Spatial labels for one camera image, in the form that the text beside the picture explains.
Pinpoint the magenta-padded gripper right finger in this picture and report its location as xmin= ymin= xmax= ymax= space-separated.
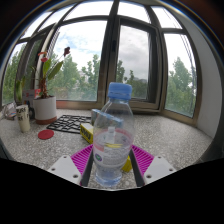
xmin=128 ymin=143 xmax=177 ymax=188

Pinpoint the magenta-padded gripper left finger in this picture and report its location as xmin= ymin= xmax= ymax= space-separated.
xmin=46 ymin=143 xmax=96 ymax=188

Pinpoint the clear blue-capped water bottle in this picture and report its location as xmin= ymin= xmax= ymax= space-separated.
xmin=92 ymin=82 xmax=136 ymax=188

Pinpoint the flat round red coaster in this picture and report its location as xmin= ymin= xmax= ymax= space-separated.
xmin=37 ymin=129 xmax=55 ymax=141

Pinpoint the long yellow box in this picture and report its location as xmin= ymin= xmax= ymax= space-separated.
xmin=79 ymin=123 xmax=133 ymax=174

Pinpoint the black openwork trivet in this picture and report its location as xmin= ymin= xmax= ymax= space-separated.
xmin=46 ymin=114 xmax=93 ymax=135

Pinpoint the potted plant in white pot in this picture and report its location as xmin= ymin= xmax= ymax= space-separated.
xmin=13 ymin=46 xmax=73 ymax=126

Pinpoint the white printed paper cup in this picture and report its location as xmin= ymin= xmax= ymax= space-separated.
xmin=15 ymin=104 xmax=32 ymax=134

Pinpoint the clear plastic packet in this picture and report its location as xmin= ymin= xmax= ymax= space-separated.
xmin=2 ymin=102 xmax=18 ymax=120

